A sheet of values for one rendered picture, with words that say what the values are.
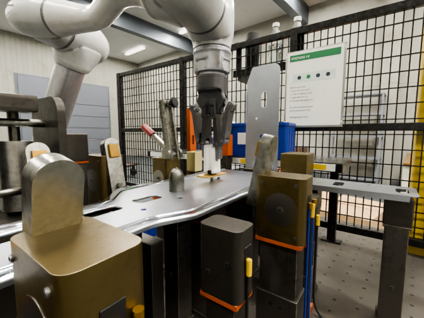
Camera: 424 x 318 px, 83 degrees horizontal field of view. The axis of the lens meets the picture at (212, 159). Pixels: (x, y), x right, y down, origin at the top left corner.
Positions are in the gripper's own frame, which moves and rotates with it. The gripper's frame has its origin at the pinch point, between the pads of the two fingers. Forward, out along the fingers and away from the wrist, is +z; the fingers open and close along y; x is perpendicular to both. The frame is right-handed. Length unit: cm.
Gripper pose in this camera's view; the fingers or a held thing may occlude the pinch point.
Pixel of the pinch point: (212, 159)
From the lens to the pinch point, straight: 60.1
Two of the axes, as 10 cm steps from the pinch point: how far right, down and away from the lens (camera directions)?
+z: 0.0, 9.9, 1.1
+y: 8.1, 0.6, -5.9
